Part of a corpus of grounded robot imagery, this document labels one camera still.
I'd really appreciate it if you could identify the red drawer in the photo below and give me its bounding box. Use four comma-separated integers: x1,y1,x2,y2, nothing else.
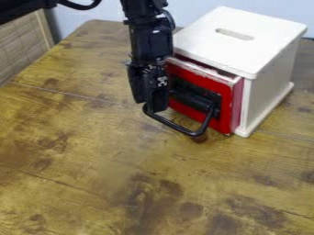
166,56,245,135

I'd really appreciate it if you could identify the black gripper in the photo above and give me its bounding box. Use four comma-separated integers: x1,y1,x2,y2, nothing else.
122,17,177,114

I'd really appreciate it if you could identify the black metal drawer handle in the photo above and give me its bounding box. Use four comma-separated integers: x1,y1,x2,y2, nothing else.
142,87,218,138

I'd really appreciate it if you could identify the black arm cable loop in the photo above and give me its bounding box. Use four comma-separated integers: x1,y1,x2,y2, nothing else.
57,0,103,11

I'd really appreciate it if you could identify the white wooden box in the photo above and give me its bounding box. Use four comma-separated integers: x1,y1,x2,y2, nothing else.
174,6,306,138

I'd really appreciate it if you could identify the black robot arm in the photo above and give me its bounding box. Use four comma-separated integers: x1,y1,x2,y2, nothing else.
0,0,175,113

